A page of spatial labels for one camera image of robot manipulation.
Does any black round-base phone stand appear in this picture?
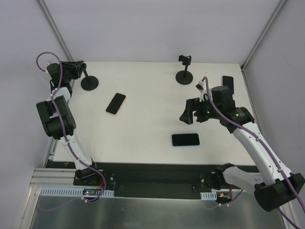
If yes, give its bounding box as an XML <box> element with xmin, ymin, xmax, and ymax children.
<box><xmin>81</xmin><ymin>63</ymin><xmax>99</xmax><ymax>91</ymax></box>

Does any black phone cream case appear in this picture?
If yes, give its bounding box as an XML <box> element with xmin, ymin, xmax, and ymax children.
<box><xmin>105</xmin><ymin>93</ymin><xmax>126</xmax><ymax>115</ymax></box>

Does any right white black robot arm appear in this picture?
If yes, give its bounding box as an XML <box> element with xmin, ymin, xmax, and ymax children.
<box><xmin>179</xmin><ymin>84</ymin><xmax>305</xmax><ymax>212</ymax></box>

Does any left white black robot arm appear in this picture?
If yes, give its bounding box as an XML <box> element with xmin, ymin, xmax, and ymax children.
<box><xmin>36</xmin><ymin>61</ymin><xmax>101</xmax><ymax>186</ymax></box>

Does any black rear phone stand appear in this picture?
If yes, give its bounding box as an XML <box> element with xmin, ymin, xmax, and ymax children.
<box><xmin>175</xmin><ymin>55</ymin><xmax>193</xmax><ymax>85</ymax></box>

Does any black phone lavender case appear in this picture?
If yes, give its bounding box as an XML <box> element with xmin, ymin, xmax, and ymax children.
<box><xmin>222</xmin><ymin>75</ymin><xmax>234</xmax><ymax>94</ymax></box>

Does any black phone blue case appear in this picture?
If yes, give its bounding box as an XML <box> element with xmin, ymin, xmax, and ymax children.
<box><xmin>171</xmin><ymin>133</ymin><xmax>200</xmax><ymax>147</ymax></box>

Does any left aluminium frame post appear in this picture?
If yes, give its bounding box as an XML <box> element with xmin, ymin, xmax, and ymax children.
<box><xmin>36</xmin><ymin>0</ymin><xmax>74</xmax><ymax>62</ymax></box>

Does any aluminium frame post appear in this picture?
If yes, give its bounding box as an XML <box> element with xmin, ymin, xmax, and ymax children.
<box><xmin>36</xmin><ymin>0</ymin><xmax>74</xmax><ymax>62</ymax></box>
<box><xmin>241</xmin><ymin>0</ymin><xmax>289</xmax><ymax>72</ymax></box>

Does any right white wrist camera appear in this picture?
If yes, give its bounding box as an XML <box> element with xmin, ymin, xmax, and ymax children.
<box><xmin>196</xmin><ymin>80</ymin><xmax>210</xmax><ymax>102</ymax></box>

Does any right white slotted cable duct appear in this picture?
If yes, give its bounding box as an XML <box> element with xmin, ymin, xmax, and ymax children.
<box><xmin>200</xmin><ymin>191</ymin><xmax>217</xmax><ymax>201</ymax></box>

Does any white slotted cable duct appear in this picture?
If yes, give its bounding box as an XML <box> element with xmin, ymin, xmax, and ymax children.
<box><xmin>40</xmin><ymin>187</ymin><xmax>114</xmax><ymax>198</ymax></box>
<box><xmin>200</xmin><ymin>191</ymin><xmax>217</xmax><ymax>201</ymax></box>

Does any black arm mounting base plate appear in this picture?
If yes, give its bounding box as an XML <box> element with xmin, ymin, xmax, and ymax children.
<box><xmin>73</xmin><ymin>162</ymin><xmax>260</xmax><ymax>198</ymax></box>

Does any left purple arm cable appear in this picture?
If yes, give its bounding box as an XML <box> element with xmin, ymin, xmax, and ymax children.
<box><xmin>36</xmin><ymin>52</ymin><xmax>107</xmax><ymax>203</ymax></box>

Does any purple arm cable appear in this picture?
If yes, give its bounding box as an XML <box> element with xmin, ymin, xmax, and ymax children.
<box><xmin>36</xmin><ymin>52</ymin><xmax>107</xmax><ymax>203</ymax></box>
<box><xmin>202</xmin><ymin>76</ymin><xmax>305</xmax><ymax>229</ymax></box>

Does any aluminium extrusion rail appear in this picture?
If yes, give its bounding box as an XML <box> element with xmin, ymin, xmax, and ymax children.
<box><xmin>30</xmin><ymin>168</ymin><xmax>75</xmax><ymax>187</ymax></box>

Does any left white slotted cable duct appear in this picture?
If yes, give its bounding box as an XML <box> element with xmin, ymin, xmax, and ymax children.
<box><xmin>40</xmin><ymin>187</ymin><xmax>114</xmax><ymax>198</ymax></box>

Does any right aluminium frame post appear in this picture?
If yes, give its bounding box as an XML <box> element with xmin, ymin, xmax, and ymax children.
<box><xmin>241</xmin><ymin>0</ymin><xmax>289</xmax><ymax>72</ymax></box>

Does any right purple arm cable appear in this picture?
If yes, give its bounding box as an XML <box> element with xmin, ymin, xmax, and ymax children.
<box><xmin>202</xmin><ymin>76</ymin><xmax>305</xmax><ymax>229</ymax></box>

